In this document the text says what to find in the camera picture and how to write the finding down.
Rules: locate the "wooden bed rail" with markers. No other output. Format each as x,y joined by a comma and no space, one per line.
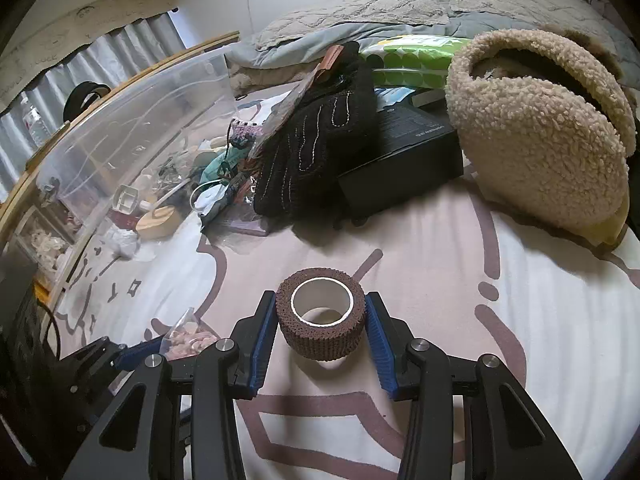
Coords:
150,65

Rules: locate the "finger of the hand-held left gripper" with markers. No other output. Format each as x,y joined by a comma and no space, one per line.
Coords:
137,355

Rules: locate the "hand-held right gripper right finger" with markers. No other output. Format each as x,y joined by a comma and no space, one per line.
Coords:
382,345

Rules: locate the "clear water bottle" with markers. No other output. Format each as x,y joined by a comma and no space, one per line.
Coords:
34,122

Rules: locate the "purple knitted pouch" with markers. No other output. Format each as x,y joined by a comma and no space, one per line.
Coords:
247,132

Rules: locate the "purple card packet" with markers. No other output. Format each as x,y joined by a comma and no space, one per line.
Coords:
250,226

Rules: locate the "crumpled white plastic bag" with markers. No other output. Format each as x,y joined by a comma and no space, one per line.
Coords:
122,242

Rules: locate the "beige fleece earmuffs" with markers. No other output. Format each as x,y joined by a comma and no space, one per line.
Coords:
540,160

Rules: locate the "green dotted packet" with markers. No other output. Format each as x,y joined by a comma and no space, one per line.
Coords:
415,67

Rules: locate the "beige folded blanket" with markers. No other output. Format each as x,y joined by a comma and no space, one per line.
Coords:
260,80

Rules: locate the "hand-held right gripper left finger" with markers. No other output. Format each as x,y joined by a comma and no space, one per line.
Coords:
265,345

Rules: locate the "black headband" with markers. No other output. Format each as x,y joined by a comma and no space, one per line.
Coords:
80,92

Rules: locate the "grey blanket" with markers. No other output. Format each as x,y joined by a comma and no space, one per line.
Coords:
280,55

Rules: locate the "printed bed sheet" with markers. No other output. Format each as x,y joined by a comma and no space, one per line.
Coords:
500,360

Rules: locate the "light blue printed card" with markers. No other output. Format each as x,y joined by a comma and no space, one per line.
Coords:
395,97

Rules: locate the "thin black box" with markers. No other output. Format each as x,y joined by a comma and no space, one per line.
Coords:
430,99

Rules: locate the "brown bandage roll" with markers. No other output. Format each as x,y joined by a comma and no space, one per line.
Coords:
320,342

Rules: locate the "round wooden box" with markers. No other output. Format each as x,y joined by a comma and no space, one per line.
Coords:
157,222

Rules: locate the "clear plastic storage bin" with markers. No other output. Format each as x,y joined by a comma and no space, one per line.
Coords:
125,125

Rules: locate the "black knit glove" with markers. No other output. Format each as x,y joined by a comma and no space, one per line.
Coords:
310,150

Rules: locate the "grey textured pillow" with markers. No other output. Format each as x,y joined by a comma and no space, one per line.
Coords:
525,0
350,10

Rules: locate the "clear drawer cabinet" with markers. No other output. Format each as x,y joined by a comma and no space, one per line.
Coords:
45,245

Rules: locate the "clear bag of pink beads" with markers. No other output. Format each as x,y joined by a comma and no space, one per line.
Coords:
192,340

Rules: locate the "black cardboard box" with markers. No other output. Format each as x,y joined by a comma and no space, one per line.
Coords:
410,160

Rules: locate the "white rounded gadget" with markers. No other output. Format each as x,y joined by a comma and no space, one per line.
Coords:
207,202

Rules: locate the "grey curtain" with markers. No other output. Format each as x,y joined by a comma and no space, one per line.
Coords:
125,45

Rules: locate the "teal cloth pouch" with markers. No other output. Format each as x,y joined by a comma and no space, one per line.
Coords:
220,165

